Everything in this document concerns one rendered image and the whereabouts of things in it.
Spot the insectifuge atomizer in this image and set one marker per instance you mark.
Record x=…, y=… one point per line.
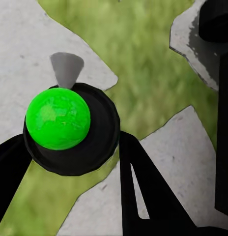
x=71, y=128

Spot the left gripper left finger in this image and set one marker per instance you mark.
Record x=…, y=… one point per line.
x=14, y=162

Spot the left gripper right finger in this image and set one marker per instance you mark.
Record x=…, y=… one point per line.
x=167, y=215

